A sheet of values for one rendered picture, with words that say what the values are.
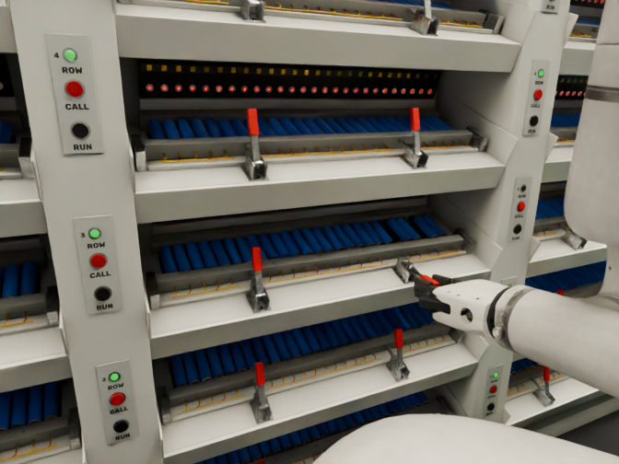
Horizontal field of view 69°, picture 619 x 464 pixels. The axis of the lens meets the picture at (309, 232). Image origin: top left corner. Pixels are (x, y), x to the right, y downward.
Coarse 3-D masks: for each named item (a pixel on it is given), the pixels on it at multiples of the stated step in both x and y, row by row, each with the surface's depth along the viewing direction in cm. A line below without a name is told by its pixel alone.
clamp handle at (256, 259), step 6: (252, 252) 65; (258, 252) 65; (252, 258) 65; (258, 258) 65; (252, 264) 66; (258, 264) 65; (258, 270) 65; (258, 276) 66; (258, 282) 66; (258, 288) 66; (258, 294) 66
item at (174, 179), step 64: (192, 64) 66; (256, 64) 70; (128, 128) 66; (192, 128) 68; (256, 128) 60; (320, 128) 74; (384, 128) 77; (448, 128) 82; (192, 192) 56; (256, 192) 60; (320, 192) 65; (384, 192) 70
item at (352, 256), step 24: (432, 240) 84; (456, 240) 85; (240, 264) 70; (264, 264) 71; (288, 264) 72; (312, 264) 74; (336, 264) 76; (384, 264) 78; (168, 288) 65; (216, 288) 67
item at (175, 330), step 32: (160, 224) 72; (192, 224) 74; (224, 224) 77; (448, 224) 92; (416, 256) 83; (480, 256) 85; (192, 288) 67; (288, 288) 71; (320, 288) 72; (352, 288) 73; (384, 288) 74; (160, 320) 62; (192, 320) 63; (224, 320) 64; (256, 320) 65; (288, 320) 68; (320, 320) 72; (160, 352) 61
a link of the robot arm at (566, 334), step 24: (528, 312) 51; (552, 312) 49; (576, 312) 47; (600, 312) 46; (528, 336) 51; (552, 336) 48; (576, 336) 46; (600, 336) 44; (552, 360) 48; (576, 360) 46; (600, 360) 43; (600, 384) 44
